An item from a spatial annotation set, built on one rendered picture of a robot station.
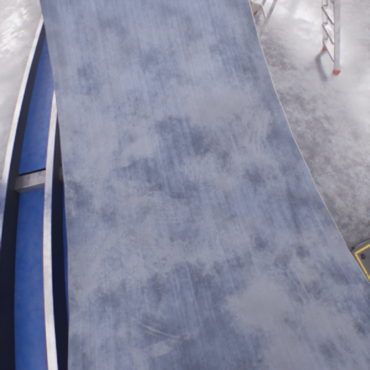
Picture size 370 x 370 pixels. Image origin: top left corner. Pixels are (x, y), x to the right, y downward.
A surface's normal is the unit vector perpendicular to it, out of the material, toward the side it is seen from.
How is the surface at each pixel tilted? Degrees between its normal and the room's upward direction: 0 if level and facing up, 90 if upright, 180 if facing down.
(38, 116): 0
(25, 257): 0
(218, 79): 25
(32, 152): 0
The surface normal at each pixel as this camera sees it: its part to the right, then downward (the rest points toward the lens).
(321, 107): -0.06, -0.47
